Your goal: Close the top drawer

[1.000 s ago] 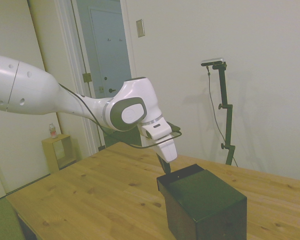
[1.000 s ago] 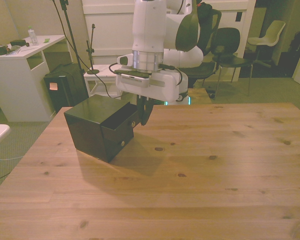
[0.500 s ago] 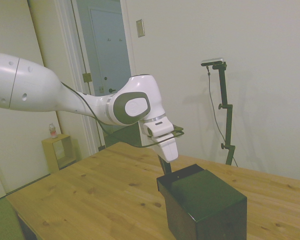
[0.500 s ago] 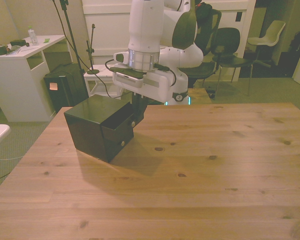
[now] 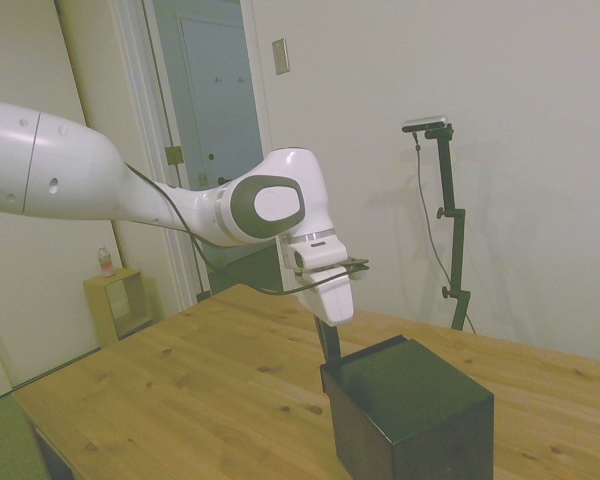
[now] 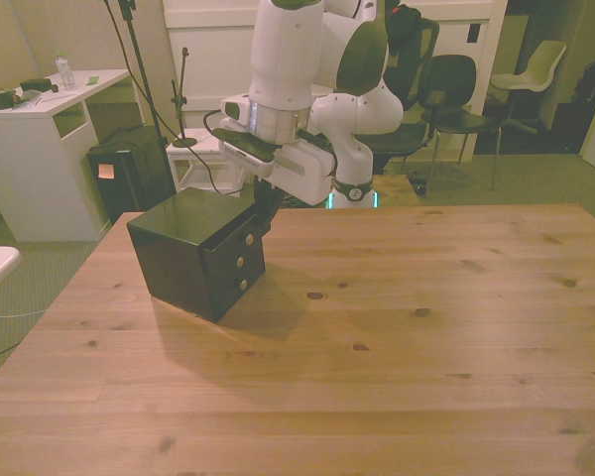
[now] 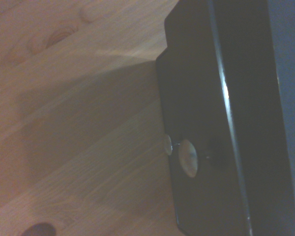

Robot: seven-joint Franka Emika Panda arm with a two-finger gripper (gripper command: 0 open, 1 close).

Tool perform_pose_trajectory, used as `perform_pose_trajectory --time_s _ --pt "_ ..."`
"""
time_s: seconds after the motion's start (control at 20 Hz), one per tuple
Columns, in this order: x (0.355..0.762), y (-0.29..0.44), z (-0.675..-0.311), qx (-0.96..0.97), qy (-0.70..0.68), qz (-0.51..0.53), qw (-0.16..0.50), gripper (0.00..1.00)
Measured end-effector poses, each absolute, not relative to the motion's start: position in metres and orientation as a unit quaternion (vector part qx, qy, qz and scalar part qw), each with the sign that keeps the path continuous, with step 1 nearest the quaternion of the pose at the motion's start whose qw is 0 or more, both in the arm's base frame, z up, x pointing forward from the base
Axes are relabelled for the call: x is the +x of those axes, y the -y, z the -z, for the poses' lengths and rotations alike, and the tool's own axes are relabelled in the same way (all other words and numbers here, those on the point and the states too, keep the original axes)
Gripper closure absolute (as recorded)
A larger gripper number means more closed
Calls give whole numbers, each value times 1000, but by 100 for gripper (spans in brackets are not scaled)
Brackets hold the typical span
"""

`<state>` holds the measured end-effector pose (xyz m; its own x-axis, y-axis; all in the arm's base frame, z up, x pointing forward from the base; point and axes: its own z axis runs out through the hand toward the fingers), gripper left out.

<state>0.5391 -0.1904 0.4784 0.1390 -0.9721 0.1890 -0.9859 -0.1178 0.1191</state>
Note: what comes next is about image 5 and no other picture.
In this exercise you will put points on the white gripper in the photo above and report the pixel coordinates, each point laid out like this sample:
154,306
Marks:
332,297

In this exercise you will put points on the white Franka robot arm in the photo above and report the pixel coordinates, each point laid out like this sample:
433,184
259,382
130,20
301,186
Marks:
80,170

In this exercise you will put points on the brass door latch plate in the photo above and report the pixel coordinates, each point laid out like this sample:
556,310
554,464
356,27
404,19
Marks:
203,178

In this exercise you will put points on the wooden cube shelf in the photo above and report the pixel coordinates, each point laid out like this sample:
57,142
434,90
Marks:
100,310

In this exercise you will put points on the clear plastic bottle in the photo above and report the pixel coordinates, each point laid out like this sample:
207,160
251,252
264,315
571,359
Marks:
105,262

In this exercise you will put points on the brass door hinge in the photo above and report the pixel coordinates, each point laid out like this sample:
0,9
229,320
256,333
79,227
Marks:
174,155

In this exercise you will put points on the pale panelled door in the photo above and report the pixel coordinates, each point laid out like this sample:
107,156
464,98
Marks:
220,100

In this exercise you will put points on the white closet sliding door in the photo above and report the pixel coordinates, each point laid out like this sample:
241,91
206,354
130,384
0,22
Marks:
30,280

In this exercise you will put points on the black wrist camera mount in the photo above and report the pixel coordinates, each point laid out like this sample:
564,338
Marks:
356,266

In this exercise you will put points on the black camera stand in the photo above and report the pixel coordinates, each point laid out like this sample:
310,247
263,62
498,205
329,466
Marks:
452,210

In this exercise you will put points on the silver camera on stand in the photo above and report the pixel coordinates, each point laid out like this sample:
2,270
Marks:
425,123

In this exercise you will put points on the metal wall switch plate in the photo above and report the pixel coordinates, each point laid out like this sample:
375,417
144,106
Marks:
281,56

